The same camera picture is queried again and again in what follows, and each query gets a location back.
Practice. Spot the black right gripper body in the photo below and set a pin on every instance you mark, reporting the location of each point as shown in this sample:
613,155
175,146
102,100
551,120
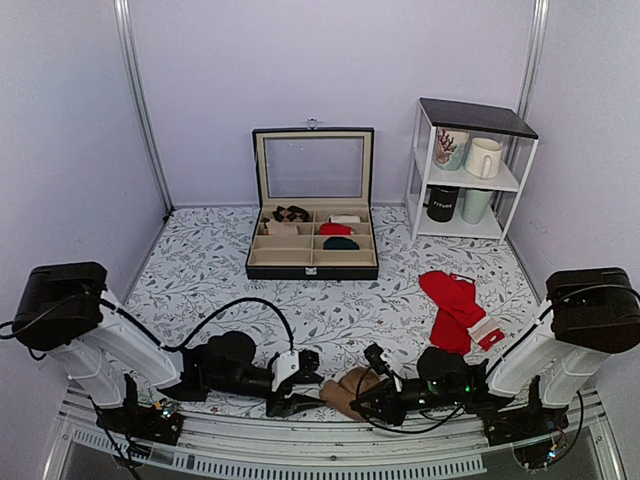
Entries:
433,402

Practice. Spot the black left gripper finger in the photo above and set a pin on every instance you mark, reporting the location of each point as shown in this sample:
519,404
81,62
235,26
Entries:
307,378
284,407

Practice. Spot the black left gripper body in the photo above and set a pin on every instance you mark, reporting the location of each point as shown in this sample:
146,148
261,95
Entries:
219,385

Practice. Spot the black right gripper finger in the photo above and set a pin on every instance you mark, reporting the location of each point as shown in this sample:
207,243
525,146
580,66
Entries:
386,407
380,358

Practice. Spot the tan ribbed sock pair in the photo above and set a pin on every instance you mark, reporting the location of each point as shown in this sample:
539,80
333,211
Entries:
340,394

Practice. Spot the black compartment storage box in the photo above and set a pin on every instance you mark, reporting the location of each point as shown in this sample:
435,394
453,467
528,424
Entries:
324,171

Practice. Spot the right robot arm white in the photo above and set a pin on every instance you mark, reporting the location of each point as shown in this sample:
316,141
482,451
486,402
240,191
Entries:
588,315

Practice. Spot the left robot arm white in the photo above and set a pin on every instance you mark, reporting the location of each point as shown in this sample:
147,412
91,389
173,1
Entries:
68,312

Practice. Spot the dark green rolled socks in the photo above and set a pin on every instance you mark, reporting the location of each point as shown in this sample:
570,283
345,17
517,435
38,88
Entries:
340,243

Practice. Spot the red rolled socks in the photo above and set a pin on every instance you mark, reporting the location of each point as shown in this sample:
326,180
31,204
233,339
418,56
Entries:
335,229

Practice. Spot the cream rolled socks left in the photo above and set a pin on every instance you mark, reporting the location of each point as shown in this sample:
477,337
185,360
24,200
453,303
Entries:
280,229

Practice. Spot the argyle patterned rolled socks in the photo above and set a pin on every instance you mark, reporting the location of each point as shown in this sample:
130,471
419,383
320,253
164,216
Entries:
291,214

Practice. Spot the red sock pair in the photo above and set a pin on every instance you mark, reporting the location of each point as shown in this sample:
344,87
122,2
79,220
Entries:
460,321

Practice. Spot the floral patterned table mat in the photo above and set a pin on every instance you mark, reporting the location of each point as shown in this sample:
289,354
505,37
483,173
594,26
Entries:
194,286

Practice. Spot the black mug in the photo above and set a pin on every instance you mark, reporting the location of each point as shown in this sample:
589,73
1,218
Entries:
442,202

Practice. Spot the pale green tumbler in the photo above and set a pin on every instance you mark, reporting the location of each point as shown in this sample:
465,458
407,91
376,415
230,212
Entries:
476,202

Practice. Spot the white shelf rack black top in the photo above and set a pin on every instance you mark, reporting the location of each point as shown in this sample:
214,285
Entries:
519,142

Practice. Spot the coral pattern mug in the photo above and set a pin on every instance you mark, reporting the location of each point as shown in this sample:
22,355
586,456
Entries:
451,148

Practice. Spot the cream white mug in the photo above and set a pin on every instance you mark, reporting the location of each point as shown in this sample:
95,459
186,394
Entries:
484,158

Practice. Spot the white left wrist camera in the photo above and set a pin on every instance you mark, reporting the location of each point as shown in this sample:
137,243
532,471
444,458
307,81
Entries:
290,362

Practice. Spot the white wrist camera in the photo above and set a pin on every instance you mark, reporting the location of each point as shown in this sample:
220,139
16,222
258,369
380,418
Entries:
396,379
290,362

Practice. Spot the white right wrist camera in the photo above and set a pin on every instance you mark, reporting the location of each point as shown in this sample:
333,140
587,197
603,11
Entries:
396,379

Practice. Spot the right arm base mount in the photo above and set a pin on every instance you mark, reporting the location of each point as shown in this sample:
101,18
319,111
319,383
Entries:
523,423

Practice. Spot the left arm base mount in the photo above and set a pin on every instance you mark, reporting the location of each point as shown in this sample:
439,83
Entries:
159,423

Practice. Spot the left aluminium corner post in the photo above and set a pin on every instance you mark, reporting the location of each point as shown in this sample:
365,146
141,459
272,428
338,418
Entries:
132,68

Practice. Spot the aluminium corner post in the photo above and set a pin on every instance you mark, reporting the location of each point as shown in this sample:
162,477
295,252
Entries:
132,68
533,56

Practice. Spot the right aluminium corner post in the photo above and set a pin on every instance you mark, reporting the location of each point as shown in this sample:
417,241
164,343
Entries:
533,56

